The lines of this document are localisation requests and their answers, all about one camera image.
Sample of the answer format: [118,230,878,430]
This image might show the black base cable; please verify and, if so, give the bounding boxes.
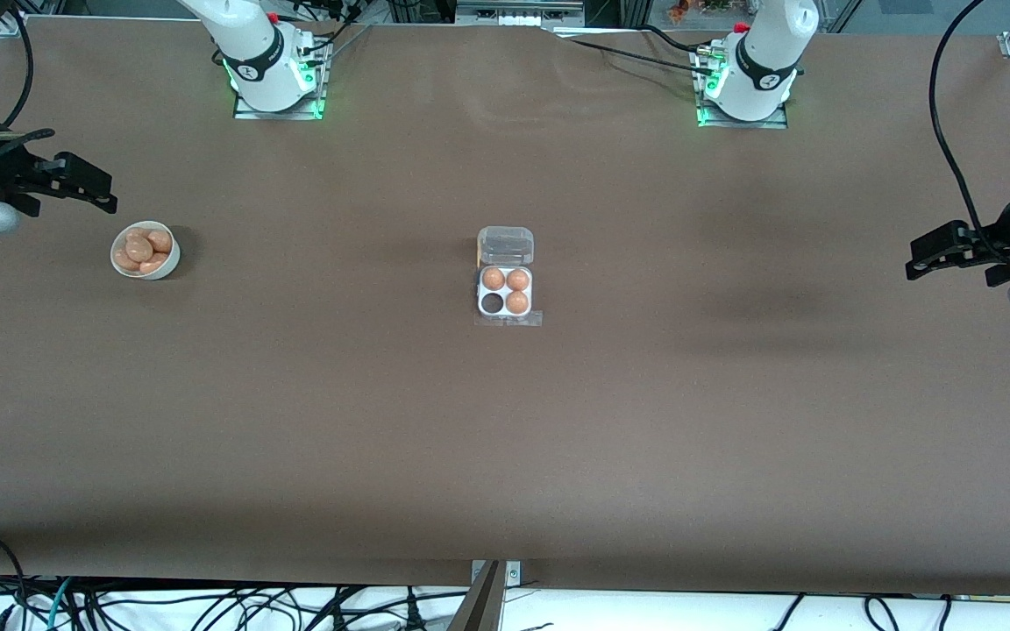
[641,25,716,59]
[568,37,716,76]

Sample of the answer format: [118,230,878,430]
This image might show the grey background device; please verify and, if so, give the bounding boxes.
[455,0,587,27]

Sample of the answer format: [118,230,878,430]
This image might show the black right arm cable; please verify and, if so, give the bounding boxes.
[0,9,36,131]

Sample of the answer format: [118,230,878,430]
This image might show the clear tape strip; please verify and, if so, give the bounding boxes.
[473,308,544,329]

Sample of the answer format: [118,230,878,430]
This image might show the orange background object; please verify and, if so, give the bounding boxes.
[667,0,734,23]

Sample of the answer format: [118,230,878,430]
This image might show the small metal table bracket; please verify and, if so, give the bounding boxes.
[470,560,523,586]

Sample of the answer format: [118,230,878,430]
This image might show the clear plastic egg box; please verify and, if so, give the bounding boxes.
[476,226,535,320]

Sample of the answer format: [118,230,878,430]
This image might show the white round bowl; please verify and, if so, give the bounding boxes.
[110,220,181,280]

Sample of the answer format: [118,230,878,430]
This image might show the dark camera mount strut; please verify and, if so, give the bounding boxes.
[447,561,506,631]

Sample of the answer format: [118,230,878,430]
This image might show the teal floor cable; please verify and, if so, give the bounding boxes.
[47,577,76,631]

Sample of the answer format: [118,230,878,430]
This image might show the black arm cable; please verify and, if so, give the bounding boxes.
[928,0,997,255]
[0,9,36,131]

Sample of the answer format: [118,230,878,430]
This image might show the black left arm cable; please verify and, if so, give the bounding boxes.
[928,0,997,255]

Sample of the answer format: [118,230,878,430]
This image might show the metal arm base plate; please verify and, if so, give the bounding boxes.
[233,39,328,121]
[696,48,790,130]

